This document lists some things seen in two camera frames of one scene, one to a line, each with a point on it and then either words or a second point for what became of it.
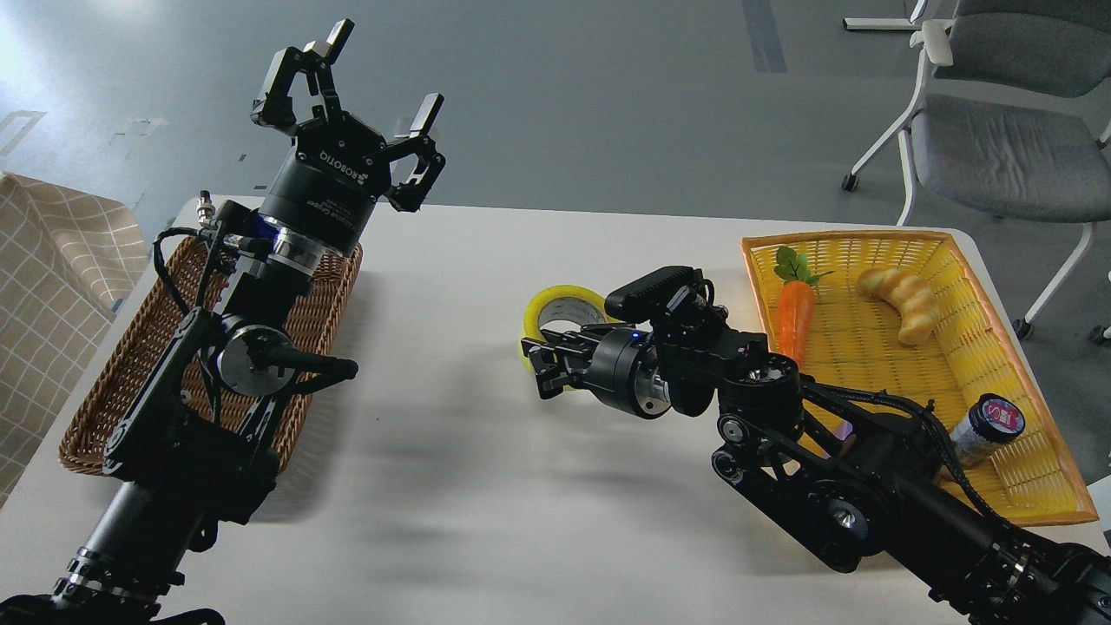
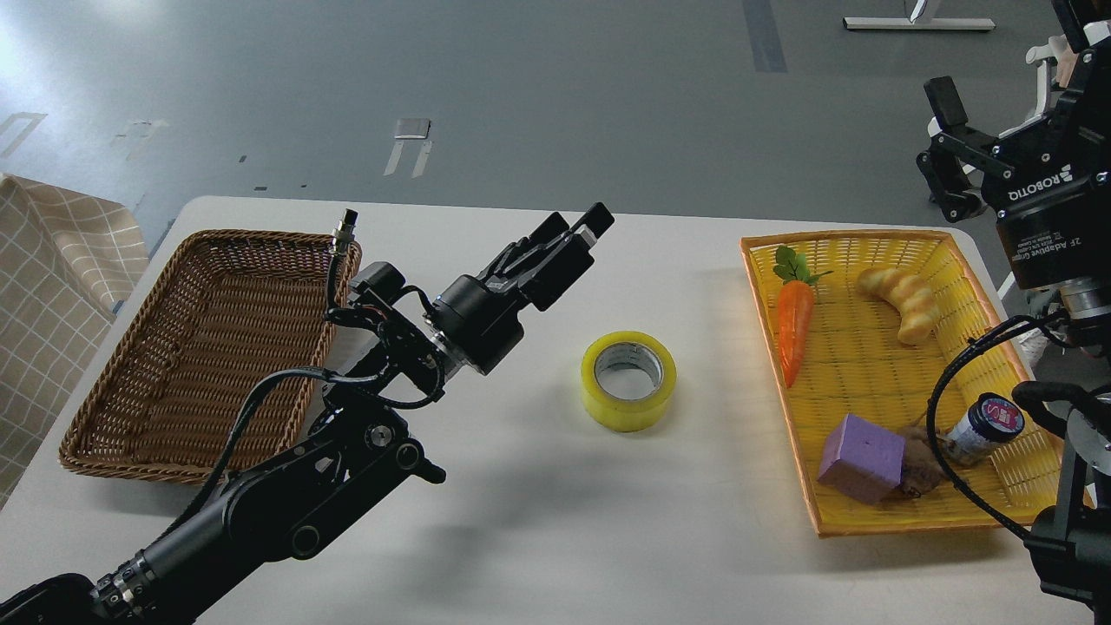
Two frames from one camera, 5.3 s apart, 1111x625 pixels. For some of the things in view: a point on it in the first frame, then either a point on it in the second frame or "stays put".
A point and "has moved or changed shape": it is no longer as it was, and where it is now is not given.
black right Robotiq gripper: [620, 367] -> [1050, 183]
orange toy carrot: [796, 302] stays put
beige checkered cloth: [66, 261] stays put
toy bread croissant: [910, 297] stays put
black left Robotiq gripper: [326, 193] -> [482, 326]
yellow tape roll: [563, 302] has moved or changed shape
